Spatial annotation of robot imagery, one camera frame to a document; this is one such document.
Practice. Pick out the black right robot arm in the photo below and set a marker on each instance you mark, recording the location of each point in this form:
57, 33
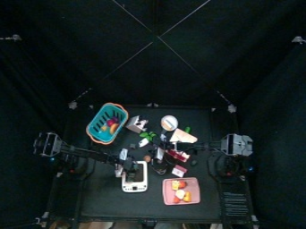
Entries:
237, 144

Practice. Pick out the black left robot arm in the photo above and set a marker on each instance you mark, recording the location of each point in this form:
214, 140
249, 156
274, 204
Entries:
87, 153

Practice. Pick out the dark green sushi roll piece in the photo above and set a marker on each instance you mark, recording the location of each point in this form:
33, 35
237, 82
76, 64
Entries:
132, 146

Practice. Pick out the yellow toy food piece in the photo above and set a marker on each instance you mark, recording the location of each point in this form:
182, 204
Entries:
175, 184

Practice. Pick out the red toy food piece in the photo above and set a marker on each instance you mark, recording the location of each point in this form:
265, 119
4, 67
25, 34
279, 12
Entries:
176, 200
183, 184

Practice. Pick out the orange toy food piece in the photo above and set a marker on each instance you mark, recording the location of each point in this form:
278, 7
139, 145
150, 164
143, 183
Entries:
187, 197

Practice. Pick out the small brown toy egg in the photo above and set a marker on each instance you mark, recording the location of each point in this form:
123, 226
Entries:
147, 158

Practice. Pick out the white rice block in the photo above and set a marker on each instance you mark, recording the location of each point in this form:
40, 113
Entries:
119, 173

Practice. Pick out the white tray with black centre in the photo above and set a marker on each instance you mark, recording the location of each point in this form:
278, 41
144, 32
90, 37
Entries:
134, 183

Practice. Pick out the white toy milk jug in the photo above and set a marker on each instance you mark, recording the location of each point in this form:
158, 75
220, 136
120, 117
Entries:
143, 142

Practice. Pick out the red and white toy food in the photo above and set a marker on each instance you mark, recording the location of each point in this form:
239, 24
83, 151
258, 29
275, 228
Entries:
178, 155

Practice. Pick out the green toy leaf vegetable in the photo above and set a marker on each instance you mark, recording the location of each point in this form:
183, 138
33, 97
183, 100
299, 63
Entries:
148, 135

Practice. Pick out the pink and white small box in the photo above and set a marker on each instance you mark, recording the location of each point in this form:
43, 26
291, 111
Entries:
179, 171

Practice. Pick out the beige wooden board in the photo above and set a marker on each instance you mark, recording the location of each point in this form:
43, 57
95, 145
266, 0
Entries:
182, 136

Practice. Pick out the small dark oval toy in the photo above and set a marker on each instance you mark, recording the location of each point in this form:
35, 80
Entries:
194, 162

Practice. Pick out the white toy toaster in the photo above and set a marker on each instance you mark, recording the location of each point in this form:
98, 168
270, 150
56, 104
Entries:
136, 123

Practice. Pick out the small green toy vegetable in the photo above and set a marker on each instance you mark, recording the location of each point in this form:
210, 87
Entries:
187, 129

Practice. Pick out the orange toy fruit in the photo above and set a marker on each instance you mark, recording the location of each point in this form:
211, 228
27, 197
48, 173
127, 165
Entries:
115, 128

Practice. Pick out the teal basket with orange rim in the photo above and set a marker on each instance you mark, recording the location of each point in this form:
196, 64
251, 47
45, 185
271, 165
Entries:
99, 134

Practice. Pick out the white round plate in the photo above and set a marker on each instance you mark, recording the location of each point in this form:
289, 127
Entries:
168, 122

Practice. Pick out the yellow toy fruit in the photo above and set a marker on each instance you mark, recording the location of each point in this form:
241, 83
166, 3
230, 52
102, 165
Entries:
104, 128

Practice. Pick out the white toy egg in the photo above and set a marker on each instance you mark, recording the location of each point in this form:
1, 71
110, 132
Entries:
179, 194

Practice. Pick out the pink tray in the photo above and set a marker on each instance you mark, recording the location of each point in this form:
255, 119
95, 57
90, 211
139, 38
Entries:
192, 186

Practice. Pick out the red toy fruit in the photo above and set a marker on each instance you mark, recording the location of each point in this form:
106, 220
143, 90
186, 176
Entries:
114, 121

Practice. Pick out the black sheet with white text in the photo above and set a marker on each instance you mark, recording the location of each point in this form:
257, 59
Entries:
235, 205

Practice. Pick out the grey frame bracket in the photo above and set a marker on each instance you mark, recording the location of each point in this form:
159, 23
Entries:
231, 108
298, 39
151, 105
16, 37
72, 105

